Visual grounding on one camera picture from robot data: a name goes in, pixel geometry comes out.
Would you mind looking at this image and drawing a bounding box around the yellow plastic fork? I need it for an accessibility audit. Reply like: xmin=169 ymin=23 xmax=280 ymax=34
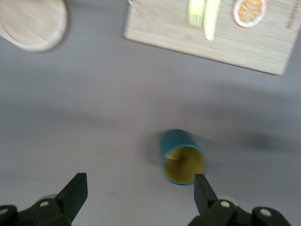
xmin=187 ymin=0 xmax=205 ymax=28

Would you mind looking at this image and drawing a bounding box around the teal cup with yellow inside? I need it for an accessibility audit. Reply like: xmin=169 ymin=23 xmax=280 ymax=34
xmin=159 ymin=129 xmax=210 ymax=187

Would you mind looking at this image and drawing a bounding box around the toy orange slice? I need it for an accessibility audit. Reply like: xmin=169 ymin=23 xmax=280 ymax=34
xmin=232 ymin=0 xmax=268 ymax=28

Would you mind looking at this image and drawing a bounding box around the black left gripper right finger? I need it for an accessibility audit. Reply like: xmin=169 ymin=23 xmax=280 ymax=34
xmin=194 ymin=173 xmax=291 ymax=226

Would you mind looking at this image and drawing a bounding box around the yellow plastic knife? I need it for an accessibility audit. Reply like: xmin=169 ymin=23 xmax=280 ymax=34
xmin=203 ymin=0 xmax=222 ymax=42

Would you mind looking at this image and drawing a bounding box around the wooden cup rack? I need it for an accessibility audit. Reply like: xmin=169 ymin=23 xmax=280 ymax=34
xmin=0 ymin=0 xmax=69 ymax=52

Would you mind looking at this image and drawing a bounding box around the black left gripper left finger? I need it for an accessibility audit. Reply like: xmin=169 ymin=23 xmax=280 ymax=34
xmin=0 ymin=172 xmax=88 ymax=226

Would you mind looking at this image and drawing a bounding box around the bamboo cutting board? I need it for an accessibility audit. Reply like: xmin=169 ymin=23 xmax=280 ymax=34
xmin=123 ymin=0 xmax=301 ymax=76

